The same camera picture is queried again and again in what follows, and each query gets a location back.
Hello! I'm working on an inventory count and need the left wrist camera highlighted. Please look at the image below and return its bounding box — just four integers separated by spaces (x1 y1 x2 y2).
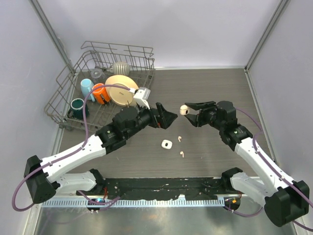
129 87 151 110

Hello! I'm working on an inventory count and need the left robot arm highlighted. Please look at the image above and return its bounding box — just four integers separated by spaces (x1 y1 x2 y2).
24 103 178 204

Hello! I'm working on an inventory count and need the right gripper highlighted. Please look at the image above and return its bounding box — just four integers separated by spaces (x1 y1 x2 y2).
184 101 224 131

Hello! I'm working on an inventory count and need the beige plate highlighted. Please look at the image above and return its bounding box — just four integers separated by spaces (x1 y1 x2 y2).
105 75 139 106

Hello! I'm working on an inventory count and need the grey wire dish rack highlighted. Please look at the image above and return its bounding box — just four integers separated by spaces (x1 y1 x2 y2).
44 41 155 134

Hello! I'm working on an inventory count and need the white earbud charging case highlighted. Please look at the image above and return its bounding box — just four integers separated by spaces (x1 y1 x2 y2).
161 140 173 150

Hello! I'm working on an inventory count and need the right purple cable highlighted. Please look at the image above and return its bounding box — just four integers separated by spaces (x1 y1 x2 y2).
224 107 313 231

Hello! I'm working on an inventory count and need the light blue mug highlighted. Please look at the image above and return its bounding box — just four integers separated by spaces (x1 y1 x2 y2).
80 78 95 102

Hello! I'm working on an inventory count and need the striped ceramic cup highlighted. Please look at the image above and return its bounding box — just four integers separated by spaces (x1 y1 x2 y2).
109 62 130 76

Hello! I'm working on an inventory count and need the clear glass cup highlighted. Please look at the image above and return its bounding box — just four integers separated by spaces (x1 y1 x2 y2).
90 68 102 79

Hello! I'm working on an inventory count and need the slotted cable duct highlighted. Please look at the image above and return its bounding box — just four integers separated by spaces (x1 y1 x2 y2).
42 196 224 209

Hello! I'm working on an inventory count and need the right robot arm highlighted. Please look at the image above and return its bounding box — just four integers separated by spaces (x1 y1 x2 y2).
179 101 313 227

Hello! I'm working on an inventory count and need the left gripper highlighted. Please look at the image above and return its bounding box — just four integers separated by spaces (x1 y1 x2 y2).
125 100 177 139

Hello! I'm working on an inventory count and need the orange mug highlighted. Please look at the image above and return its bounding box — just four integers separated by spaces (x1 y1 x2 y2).
92 83 111 105

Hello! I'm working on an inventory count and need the pink earbud case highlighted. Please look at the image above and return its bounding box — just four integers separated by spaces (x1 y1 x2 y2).
179 104 190 116

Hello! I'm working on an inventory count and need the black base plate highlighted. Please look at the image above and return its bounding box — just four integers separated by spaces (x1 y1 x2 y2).
83 177 243 201

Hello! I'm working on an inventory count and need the dark green mug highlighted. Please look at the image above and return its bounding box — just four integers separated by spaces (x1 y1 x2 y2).
67 98 84 120

